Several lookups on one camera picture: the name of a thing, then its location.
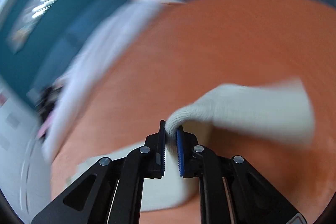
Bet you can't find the dark clothes pile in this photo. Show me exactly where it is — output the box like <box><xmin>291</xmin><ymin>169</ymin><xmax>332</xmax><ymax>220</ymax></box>
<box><xmin>35</xmin><ymin>82</ymin><xmax>64</xmax><ymax>141</ymax></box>

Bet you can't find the white pink duvet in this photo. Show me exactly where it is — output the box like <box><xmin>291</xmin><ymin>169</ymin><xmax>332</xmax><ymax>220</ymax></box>
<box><xmin>42</xmin><ymin>0</ymin><xmax>183</xmax><ymax>164</ymax></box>

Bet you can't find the cream knitted sweater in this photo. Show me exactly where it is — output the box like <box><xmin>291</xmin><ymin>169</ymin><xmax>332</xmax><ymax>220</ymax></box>
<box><xmin>65</xmin><ymin>77</ymin><xmax>316</xmax><ymax>213</ymax></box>

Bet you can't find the orange plush bed blanket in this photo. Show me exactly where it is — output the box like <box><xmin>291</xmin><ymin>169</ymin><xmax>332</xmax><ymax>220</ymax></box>
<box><xmin>51</xmin><ymin>0</ymin><xmax>335</xmax><ymax>223</ymax></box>

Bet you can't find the white wardrobe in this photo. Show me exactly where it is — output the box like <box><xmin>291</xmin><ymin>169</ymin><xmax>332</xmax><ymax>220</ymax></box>
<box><xmin>1</xmin><ymin>79</ymin><xmax>51</xmax><ymax>223</ymax></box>

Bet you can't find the teal upholstered headboard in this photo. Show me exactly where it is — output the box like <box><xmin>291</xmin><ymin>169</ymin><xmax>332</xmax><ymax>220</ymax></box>
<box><xmin>1</xmin><ymin>0</ymin><xmax>127</xmax><ymax>108</ymax></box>

